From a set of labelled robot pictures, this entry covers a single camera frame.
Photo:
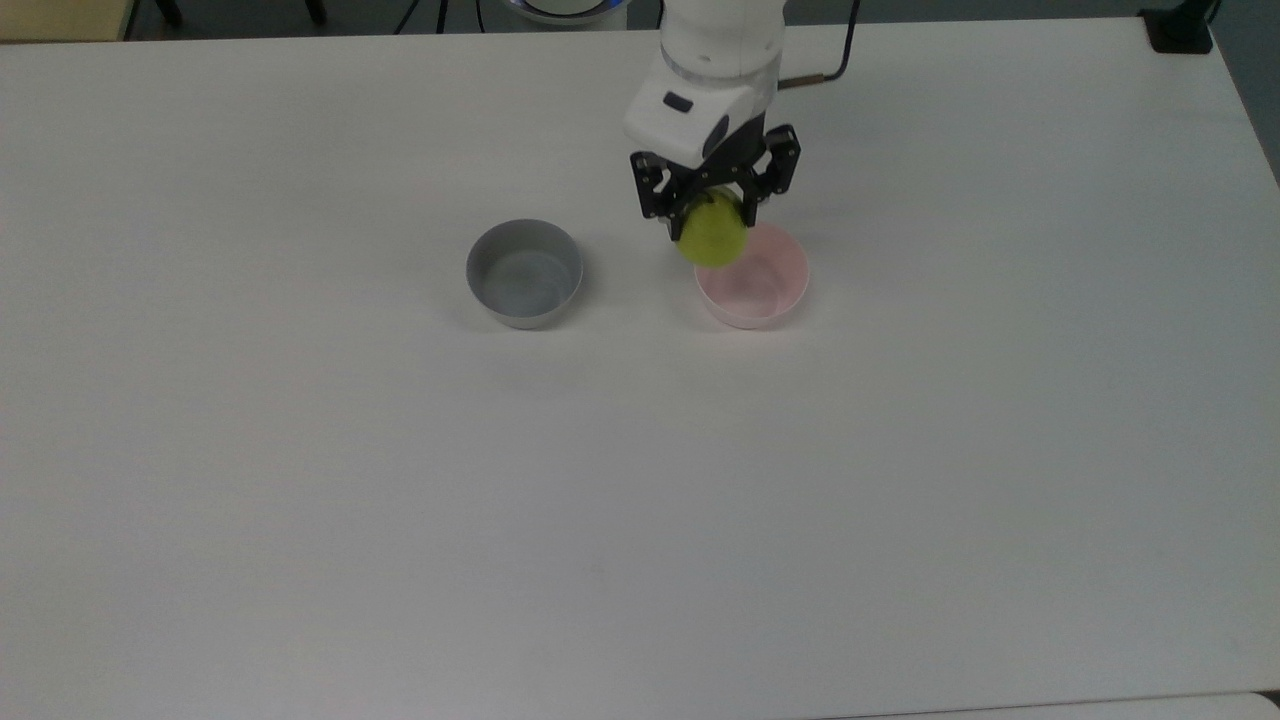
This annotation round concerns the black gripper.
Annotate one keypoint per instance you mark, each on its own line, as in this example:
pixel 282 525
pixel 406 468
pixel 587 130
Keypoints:
pixel 735 150

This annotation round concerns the green pear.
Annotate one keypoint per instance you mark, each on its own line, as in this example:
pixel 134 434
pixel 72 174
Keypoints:
pixel 712 235

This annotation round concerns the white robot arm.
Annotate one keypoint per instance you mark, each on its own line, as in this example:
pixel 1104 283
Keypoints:
pixel 715 70

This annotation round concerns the pink plastic bowl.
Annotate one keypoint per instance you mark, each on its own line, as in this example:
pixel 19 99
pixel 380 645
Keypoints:
pixel 772 290

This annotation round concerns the grey plastic bowl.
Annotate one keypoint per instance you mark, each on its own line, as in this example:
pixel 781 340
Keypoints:
pixel 524 280

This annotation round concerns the black tripod leg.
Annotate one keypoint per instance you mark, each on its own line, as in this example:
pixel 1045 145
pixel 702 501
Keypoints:
pixel 441 14

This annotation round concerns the black table clamp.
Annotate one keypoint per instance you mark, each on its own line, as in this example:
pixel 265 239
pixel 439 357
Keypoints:
pixel 1180 28

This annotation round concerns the black chair leg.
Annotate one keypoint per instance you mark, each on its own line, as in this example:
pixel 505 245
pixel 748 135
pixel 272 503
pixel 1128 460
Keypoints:
pixel 168 10

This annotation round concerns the yellowish wooden furniture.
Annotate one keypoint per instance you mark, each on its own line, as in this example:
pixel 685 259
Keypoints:
pixel 60 18

